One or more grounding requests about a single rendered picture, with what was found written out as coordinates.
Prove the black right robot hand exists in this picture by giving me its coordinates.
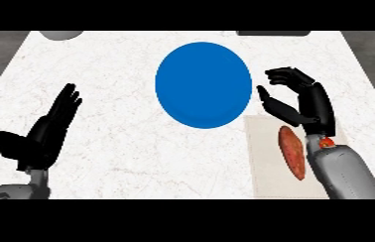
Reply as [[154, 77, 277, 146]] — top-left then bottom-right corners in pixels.
[[258, 66, 337, 138]]

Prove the grey round object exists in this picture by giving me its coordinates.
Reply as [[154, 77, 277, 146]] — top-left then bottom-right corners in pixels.
[[39, 31, 86, 42]]

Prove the dark grey flat object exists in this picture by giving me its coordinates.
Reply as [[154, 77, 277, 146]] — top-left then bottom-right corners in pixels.
[[237, 31, 312, 38]]

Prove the orange sweet potato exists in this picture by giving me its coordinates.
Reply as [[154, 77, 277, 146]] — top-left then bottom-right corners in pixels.
[[278, 125, 308, 182]]

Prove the beige placemat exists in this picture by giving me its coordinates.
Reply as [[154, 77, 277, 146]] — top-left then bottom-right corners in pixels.
[[244, 114, 351, 199]]

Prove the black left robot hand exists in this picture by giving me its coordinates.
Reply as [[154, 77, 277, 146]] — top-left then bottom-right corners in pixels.
[[0, 82, 85, 173]]

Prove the blue plate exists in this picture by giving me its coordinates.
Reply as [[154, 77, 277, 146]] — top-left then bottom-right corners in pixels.
[[154, 42, 255, 130]]

